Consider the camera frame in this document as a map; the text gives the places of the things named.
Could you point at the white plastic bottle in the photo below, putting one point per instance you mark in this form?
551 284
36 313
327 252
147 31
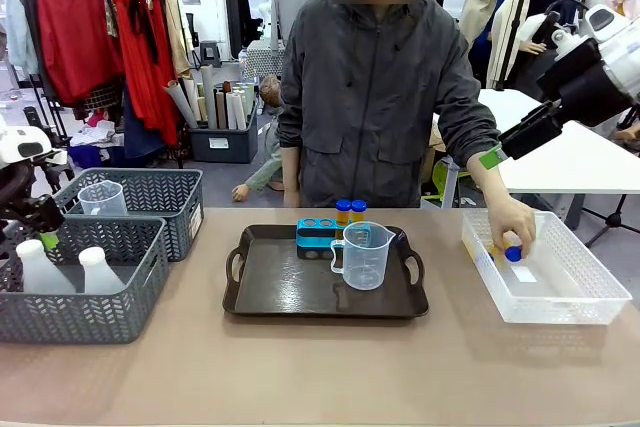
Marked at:
40 269
100 272

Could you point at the small grey stool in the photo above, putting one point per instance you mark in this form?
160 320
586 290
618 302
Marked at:
210 52

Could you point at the light grey garment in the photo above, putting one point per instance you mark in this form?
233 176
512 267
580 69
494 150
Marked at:
17 27

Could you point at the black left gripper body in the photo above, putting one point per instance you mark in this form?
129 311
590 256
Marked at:
35 212

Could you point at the clear plastic measuring beaker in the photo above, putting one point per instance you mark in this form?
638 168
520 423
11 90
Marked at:
102 199
365 257

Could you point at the grey paper roll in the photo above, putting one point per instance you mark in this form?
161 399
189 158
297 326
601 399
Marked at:
181 104

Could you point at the child mannequin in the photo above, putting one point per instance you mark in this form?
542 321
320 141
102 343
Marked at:
270 147

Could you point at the red jacket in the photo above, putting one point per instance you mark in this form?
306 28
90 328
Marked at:
75 37

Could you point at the tall white paper roll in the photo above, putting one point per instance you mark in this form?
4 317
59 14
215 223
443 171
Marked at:
210 97

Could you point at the green chair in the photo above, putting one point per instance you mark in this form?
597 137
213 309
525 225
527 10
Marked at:
445 177

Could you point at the dark grey storage bin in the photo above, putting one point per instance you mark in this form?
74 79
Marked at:
225 144

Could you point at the beige garment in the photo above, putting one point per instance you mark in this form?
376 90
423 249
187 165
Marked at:
176 27

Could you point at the person's left hand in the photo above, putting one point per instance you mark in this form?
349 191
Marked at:
515 224

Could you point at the mannequin in beige coat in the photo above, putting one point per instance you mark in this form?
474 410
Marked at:
480 2

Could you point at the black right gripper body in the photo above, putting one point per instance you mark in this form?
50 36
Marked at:
585 87

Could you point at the blue tube rack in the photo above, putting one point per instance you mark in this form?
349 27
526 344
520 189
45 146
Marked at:
315 239

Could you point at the person's right forearm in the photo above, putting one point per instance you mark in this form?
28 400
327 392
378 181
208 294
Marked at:
291 177

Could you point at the black tripod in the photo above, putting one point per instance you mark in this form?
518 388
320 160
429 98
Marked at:
515 27

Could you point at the brown paper roll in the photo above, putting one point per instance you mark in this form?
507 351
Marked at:
221 109

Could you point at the dark brown serving tray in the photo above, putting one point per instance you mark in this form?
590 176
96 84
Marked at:
285 292

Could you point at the grey plastic basket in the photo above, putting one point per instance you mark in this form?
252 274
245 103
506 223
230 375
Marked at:
165 197
75 319

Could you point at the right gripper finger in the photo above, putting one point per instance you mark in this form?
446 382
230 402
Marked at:
525 122
530 144

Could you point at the person in grey jacket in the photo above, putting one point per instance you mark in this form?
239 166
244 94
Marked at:
375 97

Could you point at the amber vial blue cap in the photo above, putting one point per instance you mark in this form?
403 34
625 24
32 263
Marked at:
359 209
343 209
482 253
513 253

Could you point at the person's left forearm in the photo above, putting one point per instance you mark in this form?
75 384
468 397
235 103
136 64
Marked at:
490 177

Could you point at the white table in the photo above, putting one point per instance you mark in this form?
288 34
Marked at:
575 162

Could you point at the short white paper roll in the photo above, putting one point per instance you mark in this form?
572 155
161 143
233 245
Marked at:
231 112

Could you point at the white plastic mesh basket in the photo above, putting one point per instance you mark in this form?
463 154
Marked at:
565 307

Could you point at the red dress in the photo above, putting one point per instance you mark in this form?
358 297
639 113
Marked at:
145 72

